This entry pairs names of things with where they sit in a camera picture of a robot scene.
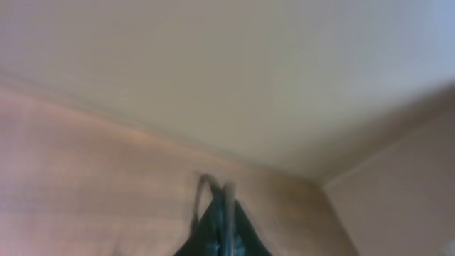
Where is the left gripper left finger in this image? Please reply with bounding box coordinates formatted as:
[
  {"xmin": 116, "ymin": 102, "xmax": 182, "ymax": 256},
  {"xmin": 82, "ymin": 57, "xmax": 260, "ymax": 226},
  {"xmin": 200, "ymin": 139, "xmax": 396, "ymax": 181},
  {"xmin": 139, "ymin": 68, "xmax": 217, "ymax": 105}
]
[{"xmin": 173, "ymin": 196, "xmax": 222, "ymax": 256}]

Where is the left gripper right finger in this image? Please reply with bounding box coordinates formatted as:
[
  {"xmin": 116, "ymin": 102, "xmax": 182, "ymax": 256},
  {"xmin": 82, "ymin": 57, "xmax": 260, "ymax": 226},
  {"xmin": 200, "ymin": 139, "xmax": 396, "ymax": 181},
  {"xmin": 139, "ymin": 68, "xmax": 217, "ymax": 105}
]
[{"xmin": 234, "ymin": 201, "xmax": 272, "ymax": 256}]

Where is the black cable long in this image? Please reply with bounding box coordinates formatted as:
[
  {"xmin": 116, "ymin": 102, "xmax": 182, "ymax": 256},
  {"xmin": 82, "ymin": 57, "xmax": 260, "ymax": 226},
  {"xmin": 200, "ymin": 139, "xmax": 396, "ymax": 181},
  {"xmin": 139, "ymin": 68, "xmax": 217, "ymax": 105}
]
[{"xmin": 190, "ymin": 174, "xmax": 235, "ymax": 256}]

